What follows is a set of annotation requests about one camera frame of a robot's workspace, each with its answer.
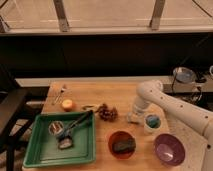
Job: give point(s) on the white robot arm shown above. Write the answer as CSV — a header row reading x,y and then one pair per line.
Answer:
x,y
197,118

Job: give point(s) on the bunch of dark grapes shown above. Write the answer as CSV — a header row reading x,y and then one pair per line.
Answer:
x,y
106,113

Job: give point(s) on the small green leaf item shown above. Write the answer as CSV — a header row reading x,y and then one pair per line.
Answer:
x,y
90,107

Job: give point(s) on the orange fruit toy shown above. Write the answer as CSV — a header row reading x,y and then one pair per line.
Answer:
x,y
67,105

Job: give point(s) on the metal fork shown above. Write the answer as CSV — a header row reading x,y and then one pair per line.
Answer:
x,y
62,90

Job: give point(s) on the white cup with blue ball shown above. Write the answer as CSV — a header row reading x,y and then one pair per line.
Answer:
x,y
152,123

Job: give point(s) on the red transparent bowl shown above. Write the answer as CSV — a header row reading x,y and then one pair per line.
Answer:
x,y
119,136

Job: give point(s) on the green sponge in bowl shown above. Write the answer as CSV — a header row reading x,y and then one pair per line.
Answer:
x,y
124,146

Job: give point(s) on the small metal cup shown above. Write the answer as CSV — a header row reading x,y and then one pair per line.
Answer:
x,y
55,128

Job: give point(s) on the green plastic tray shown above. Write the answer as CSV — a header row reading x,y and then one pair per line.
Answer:
x,y
43,151

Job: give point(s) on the purple bowl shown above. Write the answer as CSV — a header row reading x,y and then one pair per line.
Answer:
x,y
169,150

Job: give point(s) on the black side table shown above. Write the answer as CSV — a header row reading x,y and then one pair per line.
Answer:
x,y
18,111

